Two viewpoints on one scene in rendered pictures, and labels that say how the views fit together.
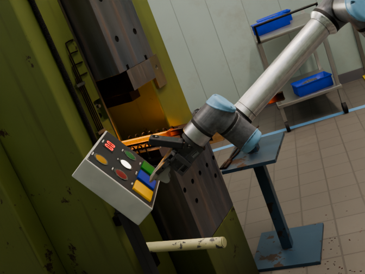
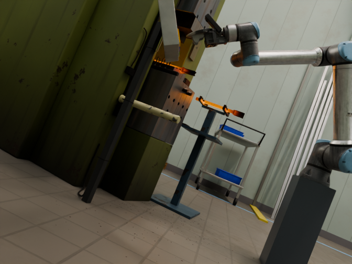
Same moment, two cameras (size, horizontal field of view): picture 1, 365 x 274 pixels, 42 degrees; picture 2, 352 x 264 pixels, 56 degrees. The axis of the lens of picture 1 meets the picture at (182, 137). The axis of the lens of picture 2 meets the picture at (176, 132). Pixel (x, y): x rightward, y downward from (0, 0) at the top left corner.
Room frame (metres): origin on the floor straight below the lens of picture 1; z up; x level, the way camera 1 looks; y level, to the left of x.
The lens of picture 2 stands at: (-0.19, 0.25, 0.48)
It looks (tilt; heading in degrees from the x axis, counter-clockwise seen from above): 2 degrees up; 352
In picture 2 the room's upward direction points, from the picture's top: 23 degrees clockwise
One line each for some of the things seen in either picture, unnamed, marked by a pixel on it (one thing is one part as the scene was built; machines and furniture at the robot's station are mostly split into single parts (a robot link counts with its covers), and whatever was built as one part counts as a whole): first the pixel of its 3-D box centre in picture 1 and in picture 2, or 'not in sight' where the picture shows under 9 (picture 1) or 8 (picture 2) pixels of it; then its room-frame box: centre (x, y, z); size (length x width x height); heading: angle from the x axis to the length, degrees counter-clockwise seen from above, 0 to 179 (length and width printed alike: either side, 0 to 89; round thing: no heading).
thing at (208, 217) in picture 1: (159, 192); (144, 101); (2.34, 0.22, 0.69); 0.56 x 0.38 x 0.45; 56
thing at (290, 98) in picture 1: (294, 62); (226, 160); (4.89, -1.39, 0.56); 1.20 x 0.73 x 1.13; 164
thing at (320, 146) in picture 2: not in sight; (325, 154); (1.73, -0.95, 0.79); 0.17 x 0.15 x 0.18; 5
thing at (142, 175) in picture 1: (145, 180); not in sight; (1.65, 0.18, 1.01); 0.07 x 0.05 x 0.07; 171
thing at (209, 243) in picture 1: (179, 245); (148, 108); (1.84, 0.18, 0.62); 0.44 x 0.05 x 0.05; 56
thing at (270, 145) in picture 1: (254, 152); (202, 135); (2.52, -0.34, 0.64); 0.40 x 0.30 x 0.02; 155
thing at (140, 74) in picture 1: (108, 85); (174, 24); (2.29, 0.24, 1.32); 0.42 x 0.20 x 0.10; 56
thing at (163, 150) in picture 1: (136, 151); (155, 67); (2.29, 0.24, 0.96); 0.42 x 0.20 x 0.09; 56
